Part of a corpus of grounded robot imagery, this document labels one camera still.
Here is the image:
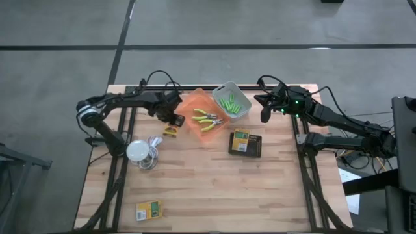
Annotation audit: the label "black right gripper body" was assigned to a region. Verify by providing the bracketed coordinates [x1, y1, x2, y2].
[259, 83, 295, 124]

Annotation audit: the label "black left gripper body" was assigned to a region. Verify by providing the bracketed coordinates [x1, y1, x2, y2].
[149, 90, 187, 129]

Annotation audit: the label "orange translucent plastic bin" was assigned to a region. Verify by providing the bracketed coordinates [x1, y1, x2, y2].
[175, 87, 231, 144]

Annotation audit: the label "yellow red crayon box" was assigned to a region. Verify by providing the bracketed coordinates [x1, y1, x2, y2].
[162, 125, 179, 138]

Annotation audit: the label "green handled pliers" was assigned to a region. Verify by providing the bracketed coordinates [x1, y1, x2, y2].
[192, 108, 218, 122]
[198, 118, 225, 133]

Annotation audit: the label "yellow green crayon box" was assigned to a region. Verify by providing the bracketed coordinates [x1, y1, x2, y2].
[135, 199, 163, 223]
[231, 128, 251, 153]

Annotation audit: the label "black plastic mesh basket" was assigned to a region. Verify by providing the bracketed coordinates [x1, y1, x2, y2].
[227, 131, 263, 159]

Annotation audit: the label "white dome lamp wooden base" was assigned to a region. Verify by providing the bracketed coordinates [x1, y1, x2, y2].
[125, 138, 151, 163]

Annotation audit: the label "white paper sheet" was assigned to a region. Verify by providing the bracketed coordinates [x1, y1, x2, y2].
[337, 168, 361, 216]

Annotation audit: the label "black workstation desk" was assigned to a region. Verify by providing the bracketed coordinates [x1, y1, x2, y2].
[341, 168, 416, 234]

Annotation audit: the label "black computer monitor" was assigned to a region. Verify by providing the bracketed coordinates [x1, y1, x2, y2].
[391, 96, 416, 196]

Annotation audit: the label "grey metal stand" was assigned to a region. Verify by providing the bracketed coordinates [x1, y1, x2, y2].
[0, 142, 53, 234]

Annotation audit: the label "white coiled power cable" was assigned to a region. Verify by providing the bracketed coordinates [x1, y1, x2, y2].
[138, 134, 165, 170]

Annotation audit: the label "black floor cable bundle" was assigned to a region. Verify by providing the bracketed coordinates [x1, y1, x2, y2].
[337, 152, 396, 173]

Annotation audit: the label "yellow floor cable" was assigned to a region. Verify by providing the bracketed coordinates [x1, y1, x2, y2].
[334, 149, 396, 173]

